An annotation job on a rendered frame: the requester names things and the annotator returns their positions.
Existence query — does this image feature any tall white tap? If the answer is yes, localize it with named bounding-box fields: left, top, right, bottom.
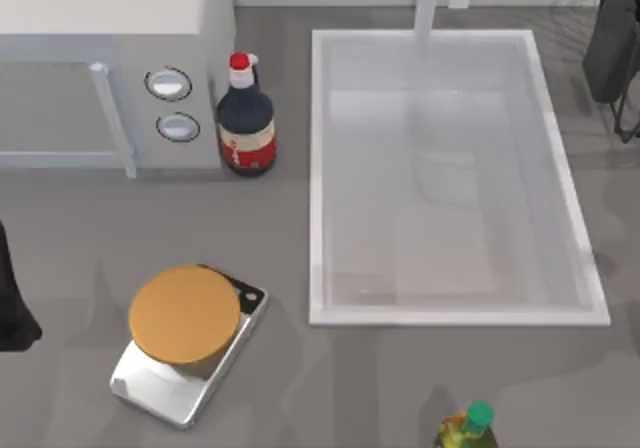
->
left=413, top=0, right=444, bottom=50

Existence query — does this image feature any yellow bottle with green cap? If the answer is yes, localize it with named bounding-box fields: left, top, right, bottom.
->
left=438, top=400, right=498, bottom=448

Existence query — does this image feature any black chair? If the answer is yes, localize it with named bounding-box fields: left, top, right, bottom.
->
left=582, top=0, right=640, bottom=143

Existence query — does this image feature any dark bottle with red cap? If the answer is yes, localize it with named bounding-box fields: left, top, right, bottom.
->
left=216, top=51, right=278, bottom=178

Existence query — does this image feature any pale microwave oven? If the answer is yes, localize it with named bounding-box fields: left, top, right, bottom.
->
left=0, top=0, right=237, bottom=181

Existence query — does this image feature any large microwave knob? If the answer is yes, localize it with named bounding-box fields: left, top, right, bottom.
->
left=143, top=65, right=194, bottom=102

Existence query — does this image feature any white sink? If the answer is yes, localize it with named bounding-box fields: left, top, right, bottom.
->
left=308, top=28, right=612, bottom=327

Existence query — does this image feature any silver kitchen scale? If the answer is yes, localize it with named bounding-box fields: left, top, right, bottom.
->
left=109, top=264, right=269, bottom=430

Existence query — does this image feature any microwave oven door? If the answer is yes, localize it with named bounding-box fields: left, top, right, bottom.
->
left=0, top=61, right=137, bottom=179

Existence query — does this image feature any round wooden scale plate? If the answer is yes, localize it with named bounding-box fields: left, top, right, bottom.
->
left=127, top=265, right=242, bottom=366

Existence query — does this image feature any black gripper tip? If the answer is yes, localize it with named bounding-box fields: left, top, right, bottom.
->
left=0, top=221, right=43, bottom=353

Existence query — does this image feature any microwave door handle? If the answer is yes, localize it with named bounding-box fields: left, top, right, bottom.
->
left=90, top=62, right=138, bottom=179

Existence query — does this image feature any small microwave knob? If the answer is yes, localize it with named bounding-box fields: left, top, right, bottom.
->
left=155, top=112, right=202, bottom=144

